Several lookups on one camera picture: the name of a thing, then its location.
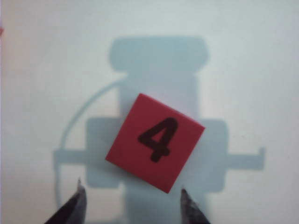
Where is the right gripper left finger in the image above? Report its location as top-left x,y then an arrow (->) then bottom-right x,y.
43,177 -> 87,224

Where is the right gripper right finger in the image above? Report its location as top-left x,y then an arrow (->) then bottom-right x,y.
181,185 -> 212,224

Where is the red block with 4 Y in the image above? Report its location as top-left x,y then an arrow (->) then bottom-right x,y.
105,92 -> 206,194

